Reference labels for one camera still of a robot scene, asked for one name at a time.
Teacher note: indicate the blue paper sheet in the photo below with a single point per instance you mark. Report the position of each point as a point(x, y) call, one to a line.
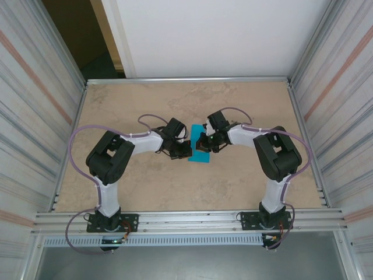
point(201, 157)

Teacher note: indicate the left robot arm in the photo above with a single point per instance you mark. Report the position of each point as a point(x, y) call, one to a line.
point(107, 157)

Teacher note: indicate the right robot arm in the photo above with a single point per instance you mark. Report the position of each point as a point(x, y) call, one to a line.
point(277, 157)

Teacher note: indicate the black base controller box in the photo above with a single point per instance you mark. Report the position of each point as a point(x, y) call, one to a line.
point(110, 244)
point(271, 241)

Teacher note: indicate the striped translucent side panel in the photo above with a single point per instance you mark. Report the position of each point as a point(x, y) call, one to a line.
point(26, 102)
point(346, 96)

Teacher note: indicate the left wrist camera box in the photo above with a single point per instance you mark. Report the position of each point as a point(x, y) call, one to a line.
point(183, 136)

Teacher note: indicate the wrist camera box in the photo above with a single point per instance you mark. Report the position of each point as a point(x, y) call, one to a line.
point(209, 129)
point(183, 136)

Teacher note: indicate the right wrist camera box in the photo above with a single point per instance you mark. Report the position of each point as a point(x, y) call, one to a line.
point(209, 129)

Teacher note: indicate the thin aluminium table rail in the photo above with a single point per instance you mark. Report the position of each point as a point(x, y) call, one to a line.
point(186, 80)

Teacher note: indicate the wide aluminium mounting rail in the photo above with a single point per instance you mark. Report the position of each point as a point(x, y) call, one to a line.
point(189, 221)

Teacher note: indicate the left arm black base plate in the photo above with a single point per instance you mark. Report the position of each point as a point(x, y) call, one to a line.
point(129, 223)

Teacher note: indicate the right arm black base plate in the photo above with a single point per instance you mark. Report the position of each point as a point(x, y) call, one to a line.
point(249, 219)

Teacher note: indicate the white door frame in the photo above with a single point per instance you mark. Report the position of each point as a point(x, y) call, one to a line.
point(119, 38)

